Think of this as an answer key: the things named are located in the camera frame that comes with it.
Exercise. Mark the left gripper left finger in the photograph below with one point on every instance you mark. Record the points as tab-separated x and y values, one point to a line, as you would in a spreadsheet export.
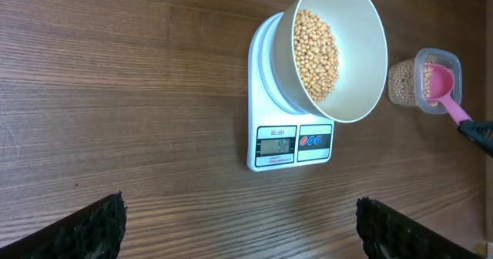
95	231

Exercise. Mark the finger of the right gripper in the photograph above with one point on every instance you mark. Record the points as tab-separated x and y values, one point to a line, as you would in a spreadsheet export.
480	133

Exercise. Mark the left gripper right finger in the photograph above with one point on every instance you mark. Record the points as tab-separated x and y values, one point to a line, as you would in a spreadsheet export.
388	234

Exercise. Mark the pink plastic measuring scoop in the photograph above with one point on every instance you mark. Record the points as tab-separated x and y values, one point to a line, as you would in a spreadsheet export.
441	86

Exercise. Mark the white digital kitchen scale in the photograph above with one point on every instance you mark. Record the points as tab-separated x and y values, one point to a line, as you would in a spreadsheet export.
280	134

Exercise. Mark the white bowl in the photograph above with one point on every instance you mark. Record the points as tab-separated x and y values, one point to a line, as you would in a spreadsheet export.
361	41

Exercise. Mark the clear plastic container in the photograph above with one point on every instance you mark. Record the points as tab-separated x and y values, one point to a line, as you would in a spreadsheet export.
409	81

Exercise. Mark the soybeans pile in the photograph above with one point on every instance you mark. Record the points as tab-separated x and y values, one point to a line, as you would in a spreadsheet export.
316	54

